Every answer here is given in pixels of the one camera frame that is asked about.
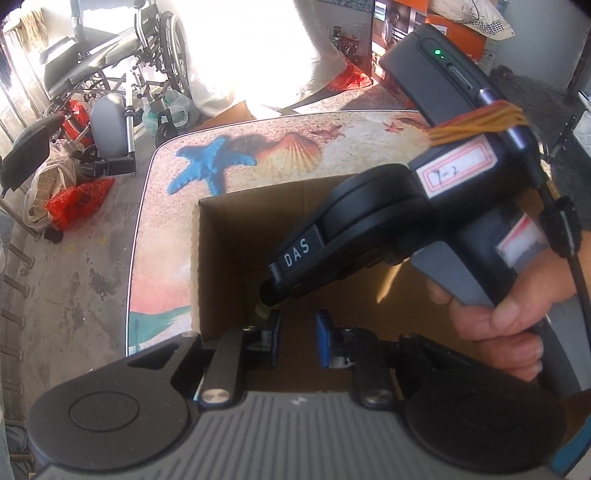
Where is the person's right hand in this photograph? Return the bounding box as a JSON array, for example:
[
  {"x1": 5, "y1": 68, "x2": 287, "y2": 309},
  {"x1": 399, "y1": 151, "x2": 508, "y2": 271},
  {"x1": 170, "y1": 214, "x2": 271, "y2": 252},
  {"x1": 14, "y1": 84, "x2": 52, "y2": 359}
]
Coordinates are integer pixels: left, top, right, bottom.
[{"x1": 427, "y1": 249, "x2": 578, "y2": 384}]

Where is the grey wheelchair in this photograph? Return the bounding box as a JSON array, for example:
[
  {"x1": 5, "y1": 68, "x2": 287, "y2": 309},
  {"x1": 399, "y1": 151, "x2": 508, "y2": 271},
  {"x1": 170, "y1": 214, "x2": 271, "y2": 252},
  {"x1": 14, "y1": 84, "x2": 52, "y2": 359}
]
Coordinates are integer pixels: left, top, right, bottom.
[{"x1": 0, "y1": 0, "x2": 192, "y2": 195}]

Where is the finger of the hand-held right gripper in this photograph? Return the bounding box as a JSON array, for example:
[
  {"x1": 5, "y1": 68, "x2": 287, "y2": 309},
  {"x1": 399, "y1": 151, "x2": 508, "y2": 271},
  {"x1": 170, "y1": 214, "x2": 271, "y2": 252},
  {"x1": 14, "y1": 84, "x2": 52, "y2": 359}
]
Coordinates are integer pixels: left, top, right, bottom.
[{"x1": 259, "y1": 280, "x2": 303, "y2": 307}]

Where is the red basket with bottles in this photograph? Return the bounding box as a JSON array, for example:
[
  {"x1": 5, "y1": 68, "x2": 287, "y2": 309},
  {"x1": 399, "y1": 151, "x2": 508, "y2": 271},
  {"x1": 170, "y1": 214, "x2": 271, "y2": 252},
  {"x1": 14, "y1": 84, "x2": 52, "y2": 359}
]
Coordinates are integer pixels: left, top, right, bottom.
[{"x1": 329, "y1": 24, "x2": 366, "y2": 62}]

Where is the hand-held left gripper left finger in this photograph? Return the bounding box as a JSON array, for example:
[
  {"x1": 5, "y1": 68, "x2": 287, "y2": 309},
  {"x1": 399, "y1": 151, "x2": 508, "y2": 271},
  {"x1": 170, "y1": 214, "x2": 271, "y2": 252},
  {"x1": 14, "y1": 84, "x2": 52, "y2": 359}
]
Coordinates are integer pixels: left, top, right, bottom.
[{"x1": 126, "y1": 309, "x2": 283, "y2": 409}]

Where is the brown cardboard box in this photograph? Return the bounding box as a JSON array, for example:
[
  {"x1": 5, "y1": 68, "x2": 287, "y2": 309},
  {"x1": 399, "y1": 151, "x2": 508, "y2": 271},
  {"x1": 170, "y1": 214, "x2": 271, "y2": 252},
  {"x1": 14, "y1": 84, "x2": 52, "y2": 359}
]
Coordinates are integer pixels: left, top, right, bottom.
[{"x1": 191, "y1": 173, "x2": 591, "y2": 444}]

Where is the white checkered cloth bundle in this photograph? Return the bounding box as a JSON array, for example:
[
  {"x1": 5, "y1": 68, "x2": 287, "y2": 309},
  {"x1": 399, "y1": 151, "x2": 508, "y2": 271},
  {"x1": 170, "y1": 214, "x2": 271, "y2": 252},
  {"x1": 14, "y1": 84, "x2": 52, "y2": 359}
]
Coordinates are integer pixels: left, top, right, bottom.
[{"x1": 427, "y1": 0, "x2": 516, "y2": 40}]

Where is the red plastic bag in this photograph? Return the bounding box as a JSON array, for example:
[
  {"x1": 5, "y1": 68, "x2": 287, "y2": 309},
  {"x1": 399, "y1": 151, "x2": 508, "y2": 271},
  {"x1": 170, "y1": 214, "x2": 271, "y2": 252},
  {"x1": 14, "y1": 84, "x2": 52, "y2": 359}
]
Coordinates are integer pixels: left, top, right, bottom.
[
  {"x1": 45, "y1": 177, "x2": 116, "y2": 232},
  {"x1": 61, "y1": 100, "x2": 94, "y2": 145},
  {"x1": 329, "y1": 61, "x2": 373, "y2": 92}
]

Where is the white green plastic bag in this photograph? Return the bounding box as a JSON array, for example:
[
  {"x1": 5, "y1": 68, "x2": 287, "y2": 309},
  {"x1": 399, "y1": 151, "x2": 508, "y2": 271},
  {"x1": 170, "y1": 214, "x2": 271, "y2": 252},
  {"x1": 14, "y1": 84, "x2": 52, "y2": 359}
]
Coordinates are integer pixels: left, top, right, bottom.
[{"x1": 141, "y1": 89, "x2": 191, "y2": 136}]

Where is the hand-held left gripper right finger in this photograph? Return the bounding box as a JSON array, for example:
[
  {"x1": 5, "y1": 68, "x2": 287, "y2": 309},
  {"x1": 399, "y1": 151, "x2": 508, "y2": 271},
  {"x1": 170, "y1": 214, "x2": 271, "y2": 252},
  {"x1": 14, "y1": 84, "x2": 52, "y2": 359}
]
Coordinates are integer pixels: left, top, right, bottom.
[{"x1": 315, "y1": 310, "x2": 466, "y2": 409}]

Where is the flat cardboard sheet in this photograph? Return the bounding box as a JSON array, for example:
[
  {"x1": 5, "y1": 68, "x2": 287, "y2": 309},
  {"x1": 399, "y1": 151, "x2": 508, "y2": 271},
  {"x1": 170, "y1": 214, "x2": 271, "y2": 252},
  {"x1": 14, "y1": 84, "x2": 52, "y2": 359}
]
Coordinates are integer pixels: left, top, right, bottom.
[{"x1": 198, "y1": 103, "x2": 257, "y2": 131}]

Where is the black cable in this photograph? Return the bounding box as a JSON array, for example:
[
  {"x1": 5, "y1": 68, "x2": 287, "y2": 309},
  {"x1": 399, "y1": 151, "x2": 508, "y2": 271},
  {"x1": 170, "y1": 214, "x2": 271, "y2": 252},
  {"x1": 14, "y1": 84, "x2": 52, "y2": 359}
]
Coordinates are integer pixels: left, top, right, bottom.
[{"x1": 537, "y1": 181, "x2": 591, "y2": 329}]

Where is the yellow hanging towel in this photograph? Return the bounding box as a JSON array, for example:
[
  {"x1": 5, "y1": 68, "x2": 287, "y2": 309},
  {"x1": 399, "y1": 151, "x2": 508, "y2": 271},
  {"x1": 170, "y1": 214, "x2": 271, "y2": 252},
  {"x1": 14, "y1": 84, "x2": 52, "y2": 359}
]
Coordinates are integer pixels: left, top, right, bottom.
[{"x1": 20, "y1": 6, "x2": 50, "y2": 48}]

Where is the metal railing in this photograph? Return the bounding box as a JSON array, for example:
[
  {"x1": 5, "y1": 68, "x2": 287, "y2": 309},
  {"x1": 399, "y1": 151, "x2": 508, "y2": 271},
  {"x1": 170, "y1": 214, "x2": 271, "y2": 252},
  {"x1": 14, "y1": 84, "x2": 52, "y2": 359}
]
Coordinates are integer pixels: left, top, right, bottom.
[{"x1": 0, "y1": 14, "x2": 49, "y2": 462}]

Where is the white curtain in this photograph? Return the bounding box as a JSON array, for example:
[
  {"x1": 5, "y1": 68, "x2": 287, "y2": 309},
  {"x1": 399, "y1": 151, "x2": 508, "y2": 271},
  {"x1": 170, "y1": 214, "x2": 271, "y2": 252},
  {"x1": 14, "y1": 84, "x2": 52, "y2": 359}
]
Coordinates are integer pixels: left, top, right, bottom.
[{"x1": 168, "y1": 0, "x2": 345, "y2": 118}]

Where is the orange appliance box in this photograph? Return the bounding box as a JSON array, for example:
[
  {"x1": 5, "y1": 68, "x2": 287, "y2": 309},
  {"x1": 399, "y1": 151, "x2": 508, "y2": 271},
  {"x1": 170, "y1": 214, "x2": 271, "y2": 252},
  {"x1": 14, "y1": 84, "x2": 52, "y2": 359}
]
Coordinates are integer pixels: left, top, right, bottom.
[{"x1": 370, "y1": 0, "x2": 491, "y2": 93}]

